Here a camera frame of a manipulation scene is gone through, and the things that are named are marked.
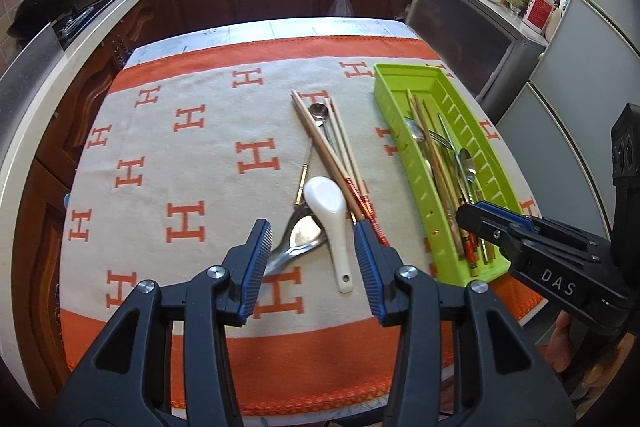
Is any wide steel serving spoon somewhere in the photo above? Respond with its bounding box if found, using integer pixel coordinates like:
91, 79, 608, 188
264, 204, 326, 277

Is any brown chopstick red end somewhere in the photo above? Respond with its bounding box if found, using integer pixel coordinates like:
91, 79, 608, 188
291, 90, 366, 221

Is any pale chopstick striped end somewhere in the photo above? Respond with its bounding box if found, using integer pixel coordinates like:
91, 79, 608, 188
328, 98, 390, 246

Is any pale chopstick orange end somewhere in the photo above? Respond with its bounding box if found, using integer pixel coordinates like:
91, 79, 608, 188
330, 96, 374, 217

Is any metal twisted chopstick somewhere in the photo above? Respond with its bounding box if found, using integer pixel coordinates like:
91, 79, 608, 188
437, 113, 474, 204

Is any steel fork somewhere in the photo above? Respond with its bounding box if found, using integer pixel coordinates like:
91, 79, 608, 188
437, 132, 467, 205

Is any white ceramic soup spoon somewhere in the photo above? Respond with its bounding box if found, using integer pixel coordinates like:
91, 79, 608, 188
303, 176, 354, 294

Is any long bamboo chopstick black band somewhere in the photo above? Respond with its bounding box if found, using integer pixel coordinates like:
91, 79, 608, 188
409, 94, 480, 277

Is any red label box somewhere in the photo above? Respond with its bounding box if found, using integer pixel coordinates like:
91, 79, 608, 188
523, 0, 555, 34

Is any white plastic bag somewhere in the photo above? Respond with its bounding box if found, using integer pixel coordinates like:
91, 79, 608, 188
328, 0, 354, 17

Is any green plastic utensil tray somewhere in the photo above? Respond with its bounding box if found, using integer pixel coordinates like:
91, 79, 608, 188
373, 63, 538, 286

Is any large steel spoon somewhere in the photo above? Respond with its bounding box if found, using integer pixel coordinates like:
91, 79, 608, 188
405, 118, 435, 181

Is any grey cabinet appliance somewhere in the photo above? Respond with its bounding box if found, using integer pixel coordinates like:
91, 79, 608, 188
406, 0, 548, 122

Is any orange white H-pattern cloth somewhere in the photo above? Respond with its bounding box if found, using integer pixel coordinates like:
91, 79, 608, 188
58, 34, 547, 416

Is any small steel spoon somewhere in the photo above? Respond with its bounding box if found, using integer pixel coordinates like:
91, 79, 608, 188
459, 148, 483, 204

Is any bamboo chopstick red end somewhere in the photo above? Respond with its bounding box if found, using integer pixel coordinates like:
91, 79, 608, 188
406, 89, 465, 259

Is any person's right hand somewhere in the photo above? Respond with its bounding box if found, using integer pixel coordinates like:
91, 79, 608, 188
544, 311, 637, 399

